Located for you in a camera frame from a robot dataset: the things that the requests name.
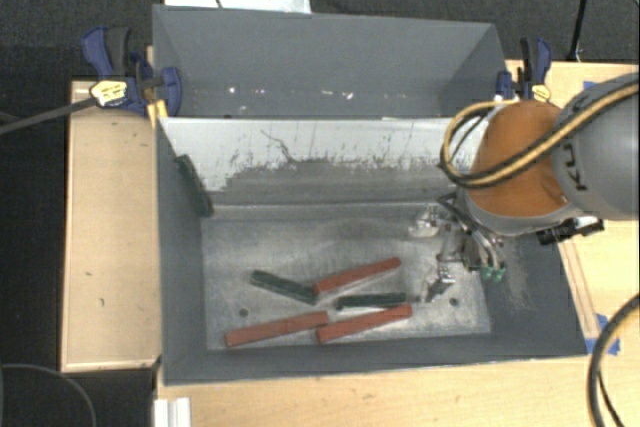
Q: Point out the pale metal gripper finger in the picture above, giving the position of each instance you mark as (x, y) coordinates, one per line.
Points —
(442, 282)
(424, 226)

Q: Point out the dark green flat block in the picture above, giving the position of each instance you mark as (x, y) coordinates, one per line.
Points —
(196, 187)
(372, 300)
(285, 287)

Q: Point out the red-brown flat block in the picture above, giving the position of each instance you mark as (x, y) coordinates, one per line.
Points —
(357, 275)
(277, 329)
(365, 323)

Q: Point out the grey metal bin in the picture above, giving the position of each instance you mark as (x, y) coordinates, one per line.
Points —
(310, 65)

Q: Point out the pale wood board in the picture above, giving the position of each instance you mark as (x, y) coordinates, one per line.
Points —
(110, 240)

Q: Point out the black cylinder on white bracket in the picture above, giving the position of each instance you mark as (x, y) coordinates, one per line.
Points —
(565, 231)

